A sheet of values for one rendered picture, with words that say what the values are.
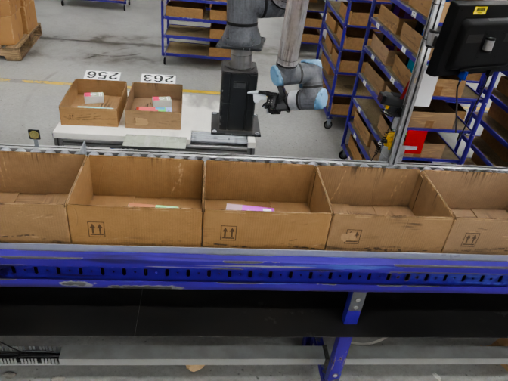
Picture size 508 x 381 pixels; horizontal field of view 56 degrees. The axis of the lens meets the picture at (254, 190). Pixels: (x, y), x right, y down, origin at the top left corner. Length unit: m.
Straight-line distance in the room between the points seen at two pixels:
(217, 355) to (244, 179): 0.73
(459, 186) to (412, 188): 0.18
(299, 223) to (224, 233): 0.23
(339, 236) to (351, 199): 0.32
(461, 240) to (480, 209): 0.37
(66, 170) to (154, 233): 0.43
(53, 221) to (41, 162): 0.31
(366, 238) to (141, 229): 0.70
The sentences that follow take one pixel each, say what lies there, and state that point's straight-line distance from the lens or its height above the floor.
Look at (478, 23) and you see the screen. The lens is 2.19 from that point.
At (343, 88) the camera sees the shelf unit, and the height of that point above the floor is 0.34.
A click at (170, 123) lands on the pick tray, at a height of 0.79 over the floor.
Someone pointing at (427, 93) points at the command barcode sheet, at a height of 1.11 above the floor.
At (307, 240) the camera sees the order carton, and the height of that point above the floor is 0.95.
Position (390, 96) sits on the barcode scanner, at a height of 1.09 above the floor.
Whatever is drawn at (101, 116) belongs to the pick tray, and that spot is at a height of 0.81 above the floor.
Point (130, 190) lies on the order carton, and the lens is 1.74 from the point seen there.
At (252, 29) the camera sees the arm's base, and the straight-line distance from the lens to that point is 2.37.
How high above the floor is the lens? 1.88
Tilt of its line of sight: 33 degrees down
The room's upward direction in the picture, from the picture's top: 6 degrees clockwise
